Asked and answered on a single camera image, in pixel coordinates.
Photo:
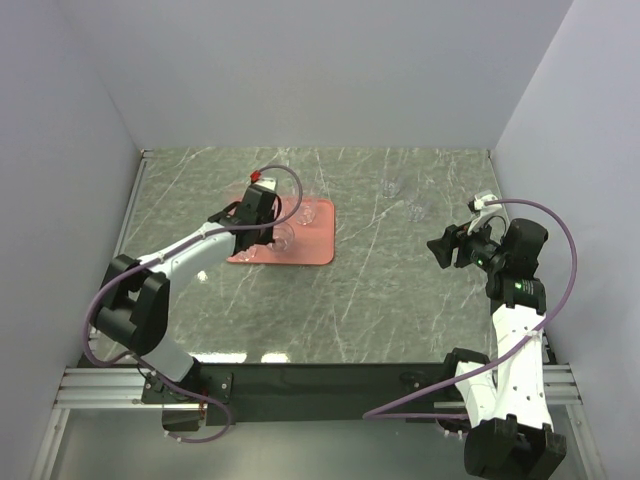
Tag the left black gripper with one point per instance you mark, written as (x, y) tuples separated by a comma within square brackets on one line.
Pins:
[(267, 237)]

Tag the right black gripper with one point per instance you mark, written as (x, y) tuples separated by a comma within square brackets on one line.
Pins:
[(442, 247)]

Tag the clear round glass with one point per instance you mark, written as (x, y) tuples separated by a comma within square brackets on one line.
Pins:
[(307, 211)]

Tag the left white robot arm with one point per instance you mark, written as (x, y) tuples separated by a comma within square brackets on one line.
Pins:
[(172, 269)]

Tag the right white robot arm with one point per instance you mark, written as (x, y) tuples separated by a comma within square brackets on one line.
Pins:
[(511, 433)]

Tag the pink plastic tray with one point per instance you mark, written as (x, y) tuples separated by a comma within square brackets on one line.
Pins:
[(313, 244)]

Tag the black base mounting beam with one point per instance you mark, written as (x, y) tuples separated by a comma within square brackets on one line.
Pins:
[(312, 392)]

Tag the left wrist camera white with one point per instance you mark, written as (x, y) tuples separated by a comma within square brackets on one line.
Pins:
[(261, 181)]

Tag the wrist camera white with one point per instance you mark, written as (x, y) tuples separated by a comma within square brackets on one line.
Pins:
[(261, 181), (483, 206)]

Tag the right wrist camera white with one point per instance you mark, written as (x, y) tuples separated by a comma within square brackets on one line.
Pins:
[(483, 206)]

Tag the aluminium rail left edge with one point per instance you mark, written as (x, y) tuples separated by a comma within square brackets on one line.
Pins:
[(120, 250)]

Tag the aluminium frame rail front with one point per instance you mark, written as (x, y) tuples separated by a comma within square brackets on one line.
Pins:
[(122, 388)]

